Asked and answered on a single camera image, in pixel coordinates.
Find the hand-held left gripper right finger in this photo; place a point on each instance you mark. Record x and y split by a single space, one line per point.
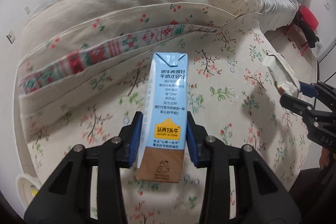
192 142

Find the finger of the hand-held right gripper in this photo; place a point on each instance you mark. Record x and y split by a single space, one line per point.
294 103
308 90

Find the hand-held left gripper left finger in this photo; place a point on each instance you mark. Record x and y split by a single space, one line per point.
136 140

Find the light blue milk carton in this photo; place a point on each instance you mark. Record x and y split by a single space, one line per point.
168 98

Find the white printed trash bin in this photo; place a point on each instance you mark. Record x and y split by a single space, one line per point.
22 187

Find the floral beige bed cloth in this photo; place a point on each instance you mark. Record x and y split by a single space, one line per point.
236 134

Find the pink cardboard box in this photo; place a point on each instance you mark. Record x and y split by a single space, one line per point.
294 37

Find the black hanging cloth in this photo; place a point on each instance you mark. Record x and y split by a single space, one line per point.
312 35

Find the person's right leg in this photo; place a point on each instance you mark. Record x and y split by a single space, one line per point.
317 197

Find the wall socket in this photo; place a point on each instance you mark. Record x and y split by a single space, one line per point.
327 5
11 37

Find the wall switch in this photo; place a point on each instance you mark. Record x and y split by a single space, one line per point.
27 9

